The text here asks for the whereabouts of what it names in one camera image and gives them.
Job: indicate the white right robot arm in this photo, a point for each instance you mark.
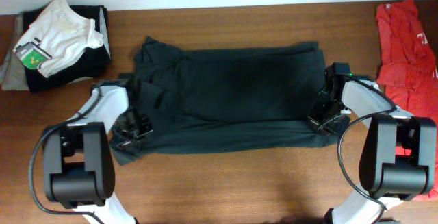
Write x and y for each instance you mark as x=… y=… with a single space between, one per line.
x=398 y=158

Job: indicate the red t-shirt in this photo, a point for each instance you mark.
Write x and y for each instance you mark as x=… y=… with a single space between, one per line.
x=408 y=70

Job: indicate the grey folded garment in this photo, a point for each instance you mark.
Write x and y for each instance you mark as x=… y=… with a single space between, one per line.
x=12 y=70

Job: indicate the white folded t-shirt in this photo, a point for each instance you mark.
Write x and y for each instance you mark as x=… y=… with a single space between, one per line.
x=57 y=39

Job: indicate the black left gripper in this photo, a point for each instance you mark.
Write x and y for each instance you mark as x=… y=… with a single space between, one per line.
x=126 y=139

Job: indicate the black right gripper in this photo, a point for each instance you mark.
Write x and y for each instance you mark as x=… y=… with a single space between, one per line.
x=337 y=129

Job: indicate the black folded garment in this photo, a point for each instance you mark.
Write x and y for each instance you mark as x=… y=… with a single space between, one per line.
x=92 y=63

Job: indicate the dark green Nike t-shirt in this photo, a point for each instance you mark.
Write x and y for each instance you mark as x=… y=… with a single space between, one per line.
x=226 y=100

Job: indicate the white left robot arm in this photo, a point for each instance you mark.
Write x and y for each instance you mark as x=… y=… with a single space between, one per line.
x=77 y=161

